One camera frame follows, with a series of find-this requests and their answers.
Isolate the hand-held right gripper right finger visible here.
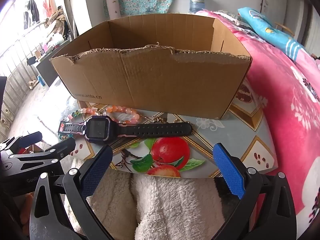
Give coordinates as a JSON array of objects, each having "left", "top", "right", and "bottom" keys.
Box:
[{"left": 212, "top": 142, "right": 297, "bottom": 240}]

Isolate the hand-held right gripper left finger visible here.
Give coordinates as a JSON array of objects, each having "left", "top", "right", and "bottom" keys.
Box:
[{"left": 29, "top": 145, "right": 114, "bottom": 240}]

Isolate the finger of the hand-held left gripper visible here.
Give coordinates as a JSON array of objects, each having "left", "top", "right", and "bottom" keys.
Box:
[
  {"left": 0, "top": 131, "right": 43, "bottom": 154},
  {"left": 0, "top": 137, "right": 76, "bottom": 174}
]

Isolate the black smart watch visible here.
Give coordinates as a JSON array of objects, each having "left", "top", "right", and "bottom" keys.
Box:
[{"left": 58, "top": 115, "right": 193, "bottom": 145}]

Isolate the orange bead bracelet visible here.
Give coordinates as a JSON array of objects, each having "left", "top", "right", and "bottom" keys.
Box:
[{"left": 80, "top": 105, "right": 142, "bottom": 124}]

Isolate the gold chain bracelet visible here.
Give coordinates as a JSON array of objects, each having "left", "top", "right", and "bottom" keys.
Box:
[{"left": 142, "top": 116, "right": 175, "bottom": 124}]

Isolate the brown cardboard box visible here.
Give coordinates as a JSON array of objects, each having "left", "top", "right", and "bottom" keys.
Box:
[{"left": 49, "top": 13, "right": 253, "bottom": 120}]

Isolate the metal balcony railing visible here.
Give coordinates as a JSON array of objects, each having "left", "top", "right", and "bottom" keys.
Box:
[{"left": 0, "top": 20, "right": 63, "bottom": 140}]

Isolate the dark cabinet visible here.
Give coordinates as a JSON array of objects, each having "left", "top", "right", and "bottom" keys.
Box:
[{"left": 36, "top": 52, "right": 60, "bottom": 85}]

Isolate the pink floral blanket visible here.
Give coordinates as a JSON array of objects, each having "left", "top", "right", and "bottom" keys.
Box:
[{"left": 195, "top": 9, "right": 320, "bottom": 240}]

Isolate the brown cloth pile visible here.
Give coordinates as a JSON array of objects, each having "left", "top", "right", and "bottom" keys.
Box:
[{"left": 46, "top": 7, "right": 67, "bottom": 34}]

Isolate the dark hanging jacket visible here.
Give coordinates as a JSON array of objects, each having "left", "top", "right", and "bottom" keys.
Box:
[{"left": 24, "top": 0, "right": 40, "bottom": 29}]

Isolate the pink hanging garment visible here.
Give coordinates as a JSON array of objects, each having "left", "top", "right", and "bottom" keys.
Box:
[{"left": 42, "top": 0, "right": 58, "bottom": 18}]

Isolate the blue patterned pillow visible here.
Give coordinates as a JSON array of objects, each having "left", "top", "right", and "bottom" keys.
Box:
[{"left": 237, "top": 7, "right": 307, "bottom": 62}]

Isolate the grey patterned pillow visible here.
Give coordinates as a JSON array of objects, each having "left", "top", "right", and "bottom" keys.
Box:
[{"left": 215, "top": 10, "right": 248, "bottom": 28}]

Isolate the white paper roll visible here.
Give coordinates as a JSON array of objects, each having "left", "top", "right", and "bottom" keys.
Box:
[{"left": 106, "top": 0, "right": 125, "bottom": 20}]

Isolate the wooden chair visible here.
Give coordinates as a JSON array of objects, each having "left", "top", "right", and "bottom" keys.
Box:
[{"left": 275, "top": 22, "right": 295, "bottom": 37}]

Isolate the blue water jug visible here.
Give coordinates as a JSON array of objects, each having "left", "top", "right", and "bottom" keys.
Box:
[{"left": 189, "top": 0, "right": 207, "bottom": 14}]

